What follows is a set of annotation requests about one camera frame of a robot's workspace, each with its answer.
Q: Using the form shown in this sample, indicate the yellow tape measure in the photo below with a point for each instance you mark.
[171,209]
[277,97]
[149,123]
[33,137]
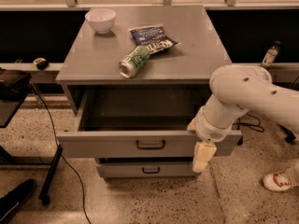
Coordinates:
[41,63]

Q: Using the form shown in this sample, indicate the grey drawer cabinet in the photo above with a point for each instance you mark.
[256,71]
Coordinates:
[135,89]

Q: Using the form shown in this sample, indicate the green soda can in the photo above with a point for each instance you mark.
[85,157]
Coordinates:
[134,61]

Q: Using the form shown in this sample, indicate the white red sneaker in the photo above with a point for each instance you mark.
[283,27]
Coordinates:
[277,182]

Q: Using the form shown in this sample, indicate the grey drawer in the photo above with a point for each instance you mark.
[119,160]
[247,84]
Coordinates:
[146,169]
[116,123]

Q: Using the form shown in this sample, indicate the black stand leg with wheel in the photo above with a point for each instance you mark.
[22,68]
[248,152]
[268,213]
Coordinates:
[44,193]

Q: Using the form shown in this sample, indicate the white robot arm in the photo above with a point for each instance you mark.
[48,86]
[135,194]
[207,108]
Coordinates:
[236,90]

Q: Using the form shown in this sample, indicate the grey bottom drawer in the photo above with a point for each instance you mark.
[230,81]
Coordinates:
[146,169]

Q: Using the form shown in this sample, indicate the black tray on stand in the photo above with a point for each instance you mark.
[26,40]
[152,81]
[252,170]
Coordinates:
[14,87]

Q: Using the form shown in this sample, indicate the grey top drawer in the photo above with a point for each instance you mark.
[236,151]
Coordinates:
[116,123]

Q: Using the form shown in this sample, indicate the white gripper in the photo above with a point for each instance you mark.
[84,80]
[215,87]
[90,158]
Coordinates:
[207,127]

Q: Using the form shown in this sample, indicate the blue chip bag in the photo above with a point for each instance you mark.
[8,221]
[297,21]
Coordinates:
[153,38]

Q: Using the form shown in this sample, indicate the black shoe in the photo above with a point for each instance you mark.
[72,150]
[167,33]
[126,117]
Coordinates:
[15,198]

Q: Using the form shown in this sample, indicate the black chair leg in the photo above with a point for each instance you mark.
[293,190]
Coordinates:
[289,135]

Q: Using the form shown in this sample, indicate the white bowl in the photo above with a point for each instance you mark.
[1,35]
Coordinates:
[101,19]

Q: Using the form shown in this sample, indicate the clear bottle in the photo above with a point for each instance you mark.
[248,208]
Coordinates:
[271,55]

